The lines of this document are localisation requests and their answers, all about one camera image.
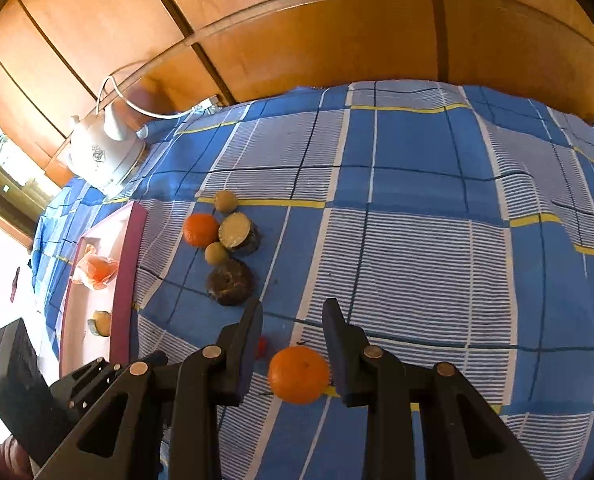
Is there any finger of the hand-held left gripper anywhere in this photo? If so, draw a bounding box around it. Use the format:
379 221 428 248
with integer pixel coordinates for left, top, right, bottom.
49 350 170 426

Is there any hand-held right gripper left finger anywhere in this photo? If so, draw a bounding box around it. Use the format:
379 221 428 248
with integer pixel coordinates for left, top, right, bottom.
34 298 264 480

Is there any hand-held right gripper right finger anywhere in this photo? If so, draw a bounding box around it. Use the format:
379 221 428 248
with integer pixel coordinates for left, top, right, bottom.
322 298 548 480

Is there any orange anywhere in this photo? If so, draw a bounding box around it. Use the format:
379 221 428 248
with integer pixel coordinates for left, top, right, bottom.
183 213 221 247
268 346 331 406

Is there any dark brown round fruit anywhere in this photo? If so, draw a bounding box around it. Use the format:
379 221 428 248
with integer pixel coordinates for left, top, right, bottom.
206 259 253 306

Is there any white tray with pink rim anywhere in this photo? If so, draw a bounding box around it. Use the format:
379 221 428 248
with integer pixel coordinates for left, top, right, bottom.
59 203 149 376

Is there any person's left hand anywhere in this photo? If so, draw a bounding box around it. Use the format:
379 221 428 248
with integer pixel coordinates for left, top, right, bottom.
0 436 34 480

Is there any cut dark-skinned fruit piece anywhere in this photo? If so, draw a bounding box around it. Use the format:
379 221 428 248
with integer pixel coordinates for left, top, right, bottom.
88 310 112 337

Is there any blue plaid bed sheet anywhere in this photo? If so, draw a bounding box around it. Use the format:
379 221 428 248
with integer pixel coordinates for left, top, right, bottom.
31 80 594 480

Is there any orange pink food on tray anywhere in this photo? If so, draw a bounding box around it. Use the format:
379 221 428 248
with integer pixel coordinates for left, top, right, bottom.
72 244 119 291

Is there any white electric kettle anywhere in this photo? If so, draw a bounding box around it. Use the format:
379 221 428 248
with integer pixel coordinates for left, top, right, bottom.
66 107 146 196

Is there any wooden wardrobe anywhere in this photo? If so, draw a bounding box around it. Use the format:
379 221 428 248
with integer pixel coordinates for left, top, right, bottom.
0 0 594 191

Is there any white power cable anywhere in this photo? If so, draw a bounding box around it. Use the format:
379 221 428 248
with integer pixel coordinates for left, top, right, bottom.
95 61 218 120

